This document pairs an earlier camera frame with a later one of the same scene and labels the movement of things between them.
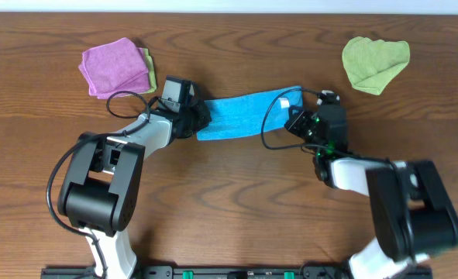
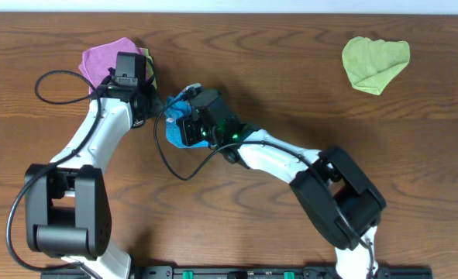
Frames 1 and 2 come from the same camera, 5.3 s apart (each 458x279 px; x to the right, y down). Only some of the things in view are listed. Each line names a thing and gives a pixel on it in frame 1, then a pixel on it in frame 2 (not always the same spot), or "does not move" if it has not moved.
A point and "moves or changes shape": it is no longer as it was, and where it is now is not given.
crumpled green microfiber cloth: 373,64 does not move
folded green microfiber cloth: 153,80 does not move
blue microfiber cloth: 244,115 moves or changes shape
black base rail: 226,271 does not move
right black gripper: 293,125 → 186,125
